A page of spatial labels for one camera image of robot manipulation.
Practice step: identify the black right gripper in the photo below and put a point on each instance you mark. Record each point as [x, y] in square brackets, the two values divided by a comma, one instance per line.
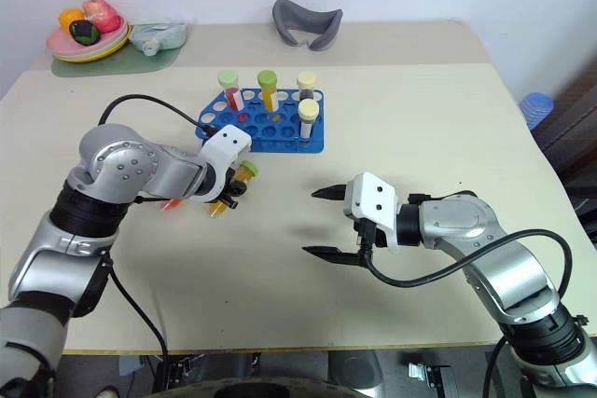
[369, 230]

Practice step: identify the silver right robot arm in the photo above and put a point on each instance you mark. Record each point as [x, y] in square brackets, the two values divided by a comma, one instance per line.
[466, 221]

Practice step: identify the light green plate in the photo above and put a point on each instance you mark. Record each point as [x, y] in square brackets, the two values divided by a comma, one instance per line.
[116, 41]

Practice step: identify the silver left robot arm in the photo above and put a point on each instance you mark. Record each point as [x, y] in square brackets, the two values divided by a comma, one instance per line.
[121, 160]

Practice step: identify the dark tube with cream cap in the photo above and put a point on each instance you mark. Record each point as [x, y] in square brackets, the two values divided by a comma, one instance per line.
[306, 83]

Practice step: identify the clear plastic bag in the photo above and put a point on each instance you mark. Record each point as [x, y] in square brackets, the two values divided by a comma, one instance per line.
[158, 34]

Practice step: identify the yellow plate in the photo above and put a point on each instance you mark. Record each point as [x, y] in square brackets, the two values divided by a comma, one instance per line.
[119, 47]

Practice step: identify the red apple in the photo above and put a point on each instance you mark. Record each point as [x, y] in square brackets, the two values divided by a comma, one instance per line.
[103, 13]

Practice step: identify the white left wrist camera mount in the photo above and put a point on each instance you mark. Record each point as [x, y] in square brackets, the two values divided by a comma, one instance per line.
[228, 139]

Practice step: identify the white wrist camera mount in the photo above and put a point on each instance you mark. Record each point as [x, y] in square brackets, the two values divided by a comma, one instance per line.
[373, 197]
[228, 139]

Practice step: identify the dark brown fabric seat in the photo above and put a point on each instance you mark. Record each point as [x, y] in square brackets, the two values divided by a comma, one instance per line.
[576, 137]

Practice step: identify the yellow tube with green cap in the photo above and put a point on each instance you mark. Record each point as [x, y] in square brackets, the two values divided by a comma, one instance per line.
[267, 90]
[245, 173]

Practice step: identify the black and green fruit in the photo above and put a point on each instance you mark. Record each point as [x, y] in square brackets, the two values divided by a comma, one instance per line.
[84, 32]

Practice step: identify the red test tube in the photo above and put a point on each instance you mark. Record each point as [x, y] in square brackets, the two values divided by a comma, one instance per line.
[171, 204]

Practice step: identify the grey foam face pad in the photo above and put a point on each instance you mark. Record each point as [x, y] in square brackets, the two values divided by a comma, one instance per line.
[289, 18]

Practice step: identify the yellow test tube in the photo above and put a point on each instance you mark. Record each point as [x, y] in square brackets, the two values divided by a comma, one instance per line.
[216, 209]

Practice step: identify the stacked plates with toy food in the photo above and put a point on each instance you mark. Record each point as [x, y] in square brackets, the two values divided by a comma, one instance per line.
[63, 41]

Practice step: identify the blue test tube rack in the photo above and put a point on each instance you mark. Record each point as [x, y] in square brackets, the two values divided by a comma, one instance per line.
[261, 133]

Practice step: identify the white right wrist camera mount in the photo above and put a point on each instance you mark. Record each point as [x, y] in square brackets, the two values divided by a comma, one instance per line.
[373, 197]

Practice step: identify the orange fruit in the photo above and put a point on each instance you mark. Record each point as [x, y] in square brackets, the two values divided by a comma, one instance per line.
[69, 16]

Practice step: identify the clear tube with cream cap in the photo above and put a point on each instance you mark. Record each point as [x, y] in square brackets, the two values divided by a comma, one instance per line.
[308, 120]

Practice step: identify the white shoe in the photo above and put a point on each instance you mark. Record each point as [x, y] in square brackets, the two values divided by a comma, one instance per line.
[106, 391]

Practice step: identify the dark rounded shape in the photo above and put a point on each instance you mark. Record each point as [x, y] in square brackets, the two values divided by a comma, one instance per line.
[242, 389]

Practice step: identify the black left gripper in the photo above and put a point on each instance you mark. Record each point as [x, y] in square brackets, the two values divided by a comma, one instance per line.
[227, 186]

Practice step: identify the red tube with green cap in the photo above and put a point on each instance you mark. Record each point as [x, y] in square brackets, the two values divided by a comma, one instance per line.
[229, 88]

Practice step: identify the green table mat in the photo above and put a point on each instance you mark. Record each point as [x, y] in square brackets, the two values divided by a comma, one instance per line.
[130, 64]

